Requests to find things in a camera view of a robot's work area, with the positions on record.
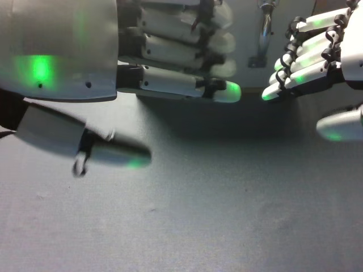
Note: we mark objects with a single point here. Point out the wooden cabinet body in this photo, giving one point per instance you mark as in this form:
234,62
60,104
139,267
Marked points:
252,90

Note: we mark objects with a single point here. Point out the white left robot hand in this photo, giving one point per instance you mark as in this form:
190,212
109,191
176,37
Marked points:
56,42

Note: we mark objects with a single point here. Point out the grey table cloth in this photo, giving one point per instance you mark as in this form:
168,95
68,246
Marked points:
198,212

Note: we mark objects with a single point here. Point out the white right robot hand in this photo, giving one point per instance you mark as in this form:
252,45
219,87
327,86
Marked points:
351,56

